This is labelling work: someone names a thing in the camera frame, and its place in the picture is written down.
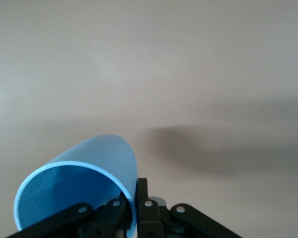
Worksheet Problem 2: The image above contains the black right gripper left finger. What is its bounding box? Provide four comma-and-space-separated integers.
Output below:
7, 198, 127, 238

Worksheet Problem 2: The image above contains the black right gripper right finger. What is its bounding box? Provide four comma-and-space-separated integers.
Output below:
138, 178, 244, 238

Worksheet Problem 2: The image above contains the blue plastic cup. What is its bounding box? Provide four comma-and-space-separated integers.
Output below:
13, 133, 139, 238

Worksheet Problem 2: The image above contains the brown table cover sheet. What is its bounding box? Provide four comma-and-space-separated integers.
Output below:
0, 0, 298, 238

